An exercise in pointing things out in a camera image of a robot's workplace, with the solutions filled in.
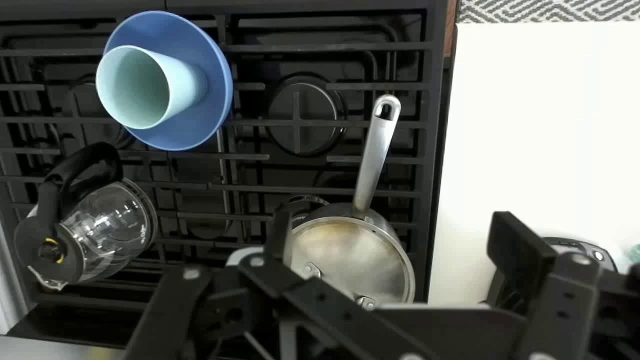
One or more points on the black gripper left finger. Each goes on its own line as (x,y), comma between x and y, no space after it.
(320,312)

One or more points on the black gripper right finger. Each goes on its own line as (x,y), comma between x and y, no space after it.
(552,301)

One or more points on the black gas stove stainless back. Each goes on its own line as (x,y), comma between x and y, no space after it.
(333,41)

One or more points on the round black burner cap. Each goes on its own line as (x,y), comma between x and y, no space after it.
(313,133)

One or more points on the blue bowl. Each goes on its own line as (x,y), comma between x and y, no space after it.
(200,53)

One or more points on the grey patterned rug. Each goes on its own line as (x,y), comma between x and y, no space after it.
(532,11)

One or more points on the light teal cup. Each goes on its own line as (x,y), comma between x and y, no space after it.
(132,86)

